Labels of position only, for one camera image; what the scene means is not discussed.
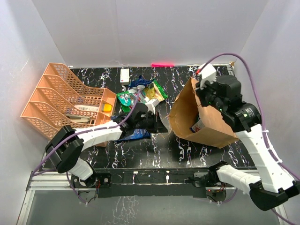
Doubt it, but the brown paper bag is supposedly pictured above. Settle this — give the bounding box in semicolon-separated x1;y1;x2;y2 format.
168;77;239;148

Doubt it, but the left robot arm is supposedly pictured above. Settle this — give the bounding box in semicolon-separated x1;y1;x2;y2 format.
45;103;168;187

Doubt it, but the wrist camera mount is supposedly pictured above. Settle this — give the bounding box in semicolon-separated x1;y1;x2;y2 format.
145;98;159;113
196;63;217;89

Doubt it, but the teal snack packet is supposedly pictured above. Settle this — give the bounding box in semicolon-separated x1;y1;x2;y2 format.
117;92;137;106

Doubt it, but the stapler in organizer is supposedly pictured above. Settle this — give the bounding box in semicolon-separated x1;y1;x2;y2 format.
65;114;90;123

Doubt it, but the blue cookie bag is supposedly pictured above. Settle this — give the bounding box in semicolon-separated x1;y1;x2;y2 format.
189;119;205;133

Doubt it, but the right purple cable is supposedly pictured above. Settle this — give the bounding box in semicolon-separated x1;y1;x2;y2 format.
199;52;300;225

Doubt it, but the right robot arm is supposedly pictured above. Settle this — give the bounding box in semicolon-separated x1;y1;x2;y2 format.
195;75;300;211

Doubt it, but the white tube in organizer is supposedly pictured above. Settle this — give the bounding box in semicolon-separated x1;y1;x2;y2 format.
75;105;99;112

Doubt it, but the yellow sticky note block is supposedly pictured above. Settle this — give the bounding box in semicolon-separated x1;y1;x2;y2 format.
102;104;113;113

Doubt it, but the red light strip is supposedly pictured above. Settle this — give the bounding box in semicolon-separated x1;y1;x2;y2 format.
151;62;175;68

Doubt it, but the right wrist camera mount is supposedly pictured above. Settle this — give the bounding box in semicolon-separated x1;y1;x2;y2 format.
196;63;217;89

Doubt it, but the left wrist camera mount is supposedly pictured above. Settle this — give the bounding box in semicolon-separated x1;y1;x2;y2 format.
145;98;159;113

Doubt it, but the green chips bag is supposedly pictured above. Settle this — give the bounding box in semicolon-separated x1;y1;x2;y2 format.
119;80;168;113

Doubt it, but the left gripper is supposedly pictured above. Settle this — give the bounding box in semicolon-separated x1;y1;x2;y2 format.
134;112;168;134

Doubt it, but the navy Kettle chips bag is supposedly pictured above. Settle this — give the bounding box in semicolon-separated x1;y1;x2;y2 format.
116;129;151;142

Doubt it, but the black front mounting rail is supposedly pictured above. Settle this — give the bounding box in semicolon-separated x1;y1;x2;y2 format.
96;168;208;198

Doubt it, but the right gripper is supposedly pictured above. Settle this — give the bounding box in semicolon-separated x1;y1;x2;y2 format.
195;77;226;113

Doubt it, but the dark blue snack bag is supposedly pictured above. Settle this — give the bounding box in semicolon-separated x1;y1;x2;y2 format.
128;75;154;90

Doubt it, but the small white box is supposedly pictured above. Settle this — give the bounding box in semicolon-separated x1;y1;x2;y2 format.
120;68;129;85

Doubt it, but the orange plastic desk organizer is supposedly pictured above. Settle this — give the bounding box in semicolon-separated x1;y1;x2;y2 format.
21;63;117;140

